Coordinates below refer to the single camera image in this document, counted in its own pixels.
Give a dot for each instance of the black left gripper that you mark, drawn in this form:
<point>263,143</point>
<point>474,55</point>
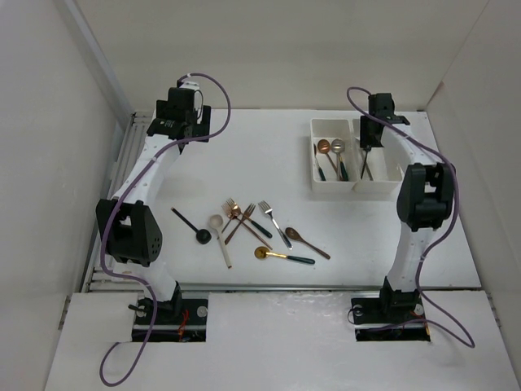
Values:
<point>200,129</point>

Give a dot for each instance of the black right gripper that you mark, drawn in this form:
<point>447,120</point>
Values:
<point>365,138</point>

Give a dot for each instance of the silver slotted spoon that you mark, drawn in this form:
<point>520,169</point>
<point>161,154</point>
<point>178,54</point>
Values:
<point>338,147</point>

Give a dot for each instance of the copper long spoon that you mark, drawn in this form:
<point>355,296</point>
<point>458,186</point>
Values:
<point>324,147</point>

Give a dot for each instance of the gold spoon green handle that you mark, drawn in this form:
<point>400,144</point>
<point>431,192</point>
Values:
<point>319,168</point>
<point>263,253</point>

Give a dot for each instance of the silver fork dark handle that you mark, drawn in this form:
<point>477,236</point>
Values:
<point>268,211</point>

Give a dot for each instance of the brown wooden spoon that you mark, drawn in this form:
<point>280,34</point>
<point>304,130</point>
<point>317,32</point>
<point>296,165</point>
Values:
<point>293,234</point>

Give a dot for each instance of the black fork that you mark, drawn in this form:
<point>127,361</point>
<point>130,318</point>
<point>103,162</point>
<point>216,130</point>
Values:
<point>364,167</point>

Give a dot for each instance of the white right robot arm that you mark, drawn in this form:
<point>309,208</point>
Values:
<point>424,202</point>

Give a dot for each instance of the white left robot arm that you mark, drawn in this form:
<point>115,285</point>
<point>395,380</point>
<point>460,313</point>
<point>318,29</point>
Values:
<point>129,231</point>

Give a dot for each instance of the white fork container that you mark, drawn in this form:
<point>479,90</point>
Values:
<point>387,173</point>

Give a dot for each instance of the white spoon container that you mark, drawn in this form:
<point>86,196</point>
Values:
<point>331,129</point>

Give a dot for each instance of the copper fork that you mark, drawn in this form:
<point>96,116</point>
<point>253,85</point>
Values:
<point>230,213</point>

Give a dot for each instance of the small copper spoon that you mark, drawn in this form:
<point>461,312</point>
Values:
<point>246,215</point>

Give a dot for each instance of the white ceramic spoon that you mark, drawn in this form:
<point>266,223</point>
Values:
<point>216,222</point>

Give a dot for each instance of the black ladle spoon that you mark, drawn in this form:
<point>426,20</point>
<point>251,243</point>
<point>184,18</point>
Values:
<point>203,236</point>

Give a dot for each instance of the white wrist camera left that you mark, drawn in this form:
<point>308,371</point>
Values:
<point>186,83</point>

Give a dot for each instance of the gold fork green handle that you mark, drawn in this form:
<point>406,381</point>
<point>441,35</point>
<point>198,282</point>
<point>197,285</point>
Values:
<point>260,228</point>

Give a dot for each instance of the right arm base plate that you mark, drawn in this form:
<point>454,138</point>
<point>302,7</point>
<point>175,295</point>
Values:
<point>388,316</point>

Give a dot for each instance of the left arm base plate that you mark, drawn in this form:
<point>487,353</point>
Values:
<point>187,325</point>

